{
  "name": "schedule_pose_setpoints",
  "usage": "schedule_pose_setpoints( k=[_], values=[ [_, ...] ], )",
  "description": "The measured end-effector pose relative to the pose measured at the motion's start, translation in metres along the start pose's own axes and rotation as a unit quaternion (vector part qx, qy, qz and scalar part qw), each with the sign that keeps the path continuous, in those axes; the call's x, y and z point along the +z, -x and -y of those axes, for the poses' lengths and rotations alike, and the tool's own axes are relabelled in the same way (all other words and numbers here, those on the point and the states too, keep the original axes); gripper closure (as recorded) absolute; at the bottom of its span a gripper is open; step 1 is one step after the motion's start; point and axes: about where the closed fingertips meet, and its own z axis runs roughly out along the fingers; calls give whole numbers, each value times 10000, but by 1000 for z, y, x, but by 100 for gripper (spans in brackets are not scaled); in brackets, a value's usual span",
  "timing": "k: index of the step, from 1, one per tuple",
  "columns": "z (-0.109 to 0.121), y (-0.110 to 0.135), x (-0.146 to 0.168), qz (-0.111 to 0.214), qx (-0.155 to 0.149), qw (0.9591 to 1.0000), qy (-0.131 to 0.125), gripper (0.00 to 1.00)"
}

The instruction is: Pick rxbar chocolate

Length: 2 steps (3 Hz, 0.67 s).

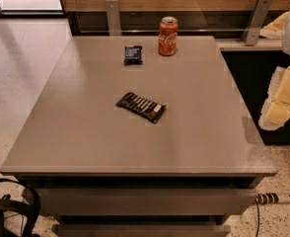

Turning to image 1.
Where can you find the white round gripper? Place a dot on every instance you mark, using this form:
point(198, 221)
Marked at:
point(276, 112)

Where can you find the black rxbar chocolate wrapper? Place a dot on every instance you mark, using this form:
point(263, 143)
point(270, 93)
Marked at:
point(141, 106)

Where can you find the red coca-cola can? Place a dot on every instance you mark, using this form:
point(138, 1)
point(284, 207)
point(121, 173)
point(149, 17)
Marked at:
point(168, 36)

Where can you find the white power strip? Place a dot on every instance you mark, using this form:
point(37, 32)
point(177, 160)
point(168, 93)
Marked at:
point(273, 198)

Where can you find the small dark blue snack packet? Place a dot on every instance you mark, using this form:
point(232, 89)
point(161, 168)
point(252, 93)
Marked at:
point(133, 54)

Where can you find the grey upper drawer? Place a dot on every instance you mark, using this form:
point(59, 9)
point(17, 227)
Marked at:
point(145, 202)

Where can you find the grey drawer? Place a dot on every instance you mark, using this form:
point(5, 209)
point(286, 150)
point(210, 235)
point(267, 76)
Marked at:
point(128, 230)
point(145, 202)

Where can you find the grey table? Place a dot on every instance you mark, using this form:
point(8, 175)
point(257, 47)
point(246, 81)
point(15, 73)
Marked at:
point(77, 138)

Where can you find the grey lower drawer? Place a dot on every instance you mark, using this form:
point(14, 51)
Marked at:
point(128, 230)

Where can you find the right grey metal bracket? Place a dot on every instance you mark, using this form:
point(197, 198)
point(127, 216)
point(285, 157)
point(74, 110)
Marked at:
point(251, 34)

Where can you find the grey metal bracket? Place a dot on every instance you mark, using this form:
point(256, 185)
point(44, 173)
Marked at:
point(113, 17)
point(251, 34)

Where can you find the left grey metal bracket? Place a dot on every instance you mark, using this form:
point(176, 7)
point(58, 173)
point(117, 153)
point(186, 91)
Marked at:
point(113, 17)

